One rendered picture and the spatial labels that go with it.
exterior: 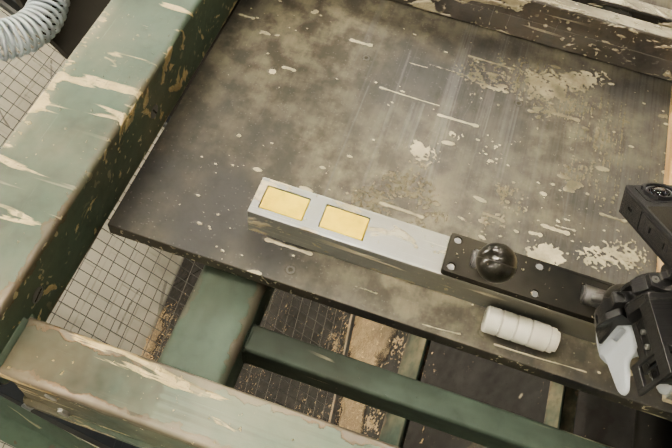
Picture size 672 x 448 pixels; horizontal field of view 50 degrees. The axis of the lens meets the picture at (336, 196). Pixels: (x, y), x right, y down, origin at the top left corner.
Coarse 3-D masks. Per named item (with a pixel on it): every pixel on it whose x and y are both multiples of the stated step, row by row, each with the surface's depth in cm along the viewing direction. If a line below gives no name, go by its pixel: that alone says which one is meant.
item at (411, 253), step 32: (256, 192) 81; (288, 192) 82; (256, 224) 82; (288, 224) 79; (384, 224) 80; (352, 256) 81; (384, 256) 78; (416, 256) 79; (448, 288) 80; (480, 288) 77; (544, 320) 79; (576, 320) 76
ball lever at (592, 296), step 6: (582, 288) 77; (588, 288) 76; (594, 288) 76; (612, 288) 66; (618, 288) 65; (582, 294) 76; (588, 294) 76; (594, 294) 75; (600, 294) 73; (606, 294) 66; (582, 300) 76; (588, 300) 76; (594, 300) 74; (600, 300) 72; (594, 306) 76
